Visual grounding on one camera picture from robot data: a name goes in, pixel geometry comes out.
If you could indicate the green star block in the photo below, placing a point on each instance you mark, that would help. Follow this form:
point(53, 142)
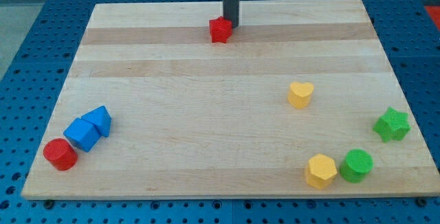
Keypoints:
point(392, 125)

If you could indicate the yellow heart block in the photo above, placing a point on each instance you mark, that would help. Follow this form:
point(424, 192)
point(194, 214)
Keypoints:
point(300, 94)

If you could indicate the red cylinder block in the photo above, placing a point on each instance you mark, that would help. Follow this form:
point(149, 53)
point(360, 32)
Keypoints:
point(60, 154)

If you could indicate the blue triangular prism block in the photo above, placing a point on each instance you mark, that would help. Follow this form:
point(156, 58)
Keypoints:
point(100, 118)

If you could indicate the red star block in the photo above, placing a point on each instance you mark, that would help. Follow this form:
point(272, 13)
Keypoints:
point(220, 30)

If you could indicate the blue cube block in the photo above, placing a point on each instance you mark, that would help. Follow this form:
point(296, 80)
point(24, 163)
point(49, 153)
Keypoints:
point(82, 134)

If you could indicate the green cylinder block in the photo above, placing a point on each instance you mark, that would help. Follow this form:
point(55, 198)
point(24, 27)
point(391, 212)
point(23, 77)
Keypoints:
point(356, 165)

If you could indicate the light wooden board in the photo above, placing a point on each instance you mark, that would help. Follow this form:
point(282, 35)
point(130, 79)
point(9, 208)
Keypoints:
point(192, 119)

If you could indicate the yellow hexagon block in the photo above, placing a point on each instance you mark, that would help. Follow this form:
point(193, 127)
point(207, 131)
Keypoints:
point(320, 171)

